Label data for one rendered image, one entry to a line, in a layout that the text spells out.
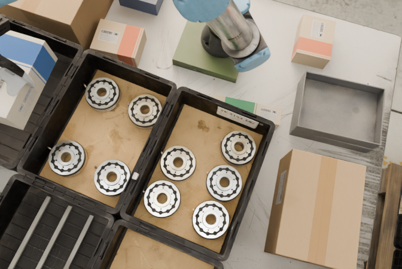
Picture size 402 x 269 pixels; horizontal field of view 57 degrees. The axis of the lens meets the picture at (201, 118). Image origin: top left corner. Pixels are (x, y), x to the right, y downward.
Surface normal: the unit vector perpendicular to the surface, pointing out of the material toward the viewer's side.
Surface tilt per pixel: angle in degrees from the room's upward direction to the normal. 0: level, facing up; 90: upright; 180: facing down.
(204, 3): 82
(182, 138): 0
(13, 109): 90
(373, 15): 0
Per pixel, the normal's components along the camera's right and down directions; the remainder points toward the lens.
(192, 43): 0.10, -0.36
